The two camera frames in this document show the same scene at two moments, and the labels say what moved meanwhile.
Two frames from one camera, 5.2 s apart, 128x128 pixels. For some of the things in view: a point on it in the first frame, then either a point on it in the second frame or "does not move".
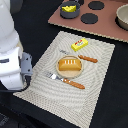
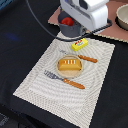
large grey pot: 26,68 to 67,30
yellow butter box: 78,45 does not move
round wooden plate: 69,73 does not move
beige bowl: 121,18 does not move
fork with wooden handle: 67,81 does not move
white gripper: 10,69 to 91,13
